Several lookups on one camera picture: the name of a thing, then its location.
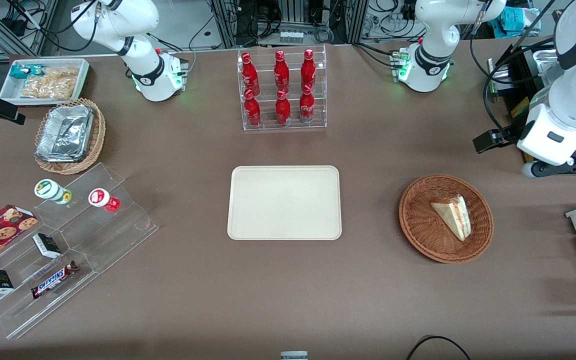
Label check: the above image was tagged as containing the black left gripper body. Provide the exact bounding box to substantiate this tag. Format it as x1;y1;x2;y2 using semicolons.
490;127;520;147

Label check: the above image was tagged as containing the triangular sandwich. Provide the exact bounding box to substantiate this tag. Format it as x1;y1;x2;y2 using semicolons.
430;194;472;242

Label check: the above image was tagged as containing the oval wicker basket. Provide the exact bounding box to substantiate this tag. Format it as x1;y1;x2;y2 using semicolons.
34;98;107;175

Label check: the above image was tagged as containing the round brown wicker basket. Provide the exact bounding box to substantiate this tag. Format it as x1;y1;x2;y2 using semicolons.
398;174;494;264

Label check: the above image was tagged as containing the beige plastic serving tray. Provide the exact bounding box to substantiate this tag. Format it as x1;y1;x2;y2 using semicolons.
227;165;343;241

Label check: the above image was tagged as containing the white rectangular snack bin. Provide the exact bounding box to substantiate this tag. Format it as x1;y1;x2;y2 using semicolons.
0;58;91;106

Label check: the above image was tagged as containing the teal snack packet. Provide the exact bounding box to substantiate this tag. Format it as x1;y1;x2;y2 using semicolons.
9;64;49;80

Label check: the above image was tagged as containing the clear bag of crackers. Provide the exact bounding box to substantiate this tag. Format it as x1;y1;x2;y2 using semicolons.
20;67;80;100

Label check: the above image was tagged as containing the stack of foil containers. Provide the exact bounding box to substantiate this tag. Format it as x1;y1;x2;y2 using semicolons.
35;104;95;163

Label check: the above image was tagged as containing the black food warmer cabinet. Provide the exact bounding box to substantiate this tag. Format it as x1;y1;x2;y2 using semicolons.
487;39;560;164

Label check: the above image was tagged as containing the steel warmer pan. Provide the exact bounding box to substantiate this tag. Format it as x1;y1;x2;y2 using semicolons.
534;49;559;77

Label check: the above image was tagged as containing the green-lidded white cup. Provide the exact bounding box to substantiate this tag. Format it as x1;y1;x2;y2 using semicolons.
34;179;73;206

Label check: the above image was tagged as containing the teal plastic bag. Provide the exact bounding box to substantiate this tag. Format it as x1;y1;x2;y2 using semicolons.
497;7;542;37

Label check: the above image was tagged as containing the red-lidded cup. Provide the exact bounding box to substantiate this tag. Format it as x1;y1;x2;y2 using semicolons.
88;188;121;213

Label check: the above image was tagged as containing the clear acrylic stepped shelf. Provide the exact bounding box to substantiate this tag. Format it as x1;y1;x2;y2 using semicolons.
0;162;160;340

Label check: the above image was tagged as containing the Snickers chocolate bar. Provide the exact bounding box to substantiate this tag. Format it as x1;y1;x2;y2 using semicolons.
30;261;80;300

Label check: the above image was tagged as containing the clear acrylic bottle rack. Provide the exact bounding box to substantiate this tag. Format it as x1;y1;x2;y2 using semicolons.
237;45;328;132

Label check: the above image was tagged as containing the red cola bottle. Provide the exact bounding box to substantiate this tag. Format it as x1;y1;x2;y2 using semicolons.
299;85;316;124
241;52;261;97
273;50;291;94
301;49;317;91
275;90;292;126
243;89;262;128

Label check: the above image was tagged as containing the black floor cable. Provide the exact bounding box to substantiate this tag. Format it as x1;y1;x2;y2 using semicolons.
406;335;472;360

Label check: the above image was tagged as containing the aluminium frame rack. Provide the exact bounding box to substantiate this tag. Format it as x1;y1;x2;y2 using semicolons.
212;0;370;49

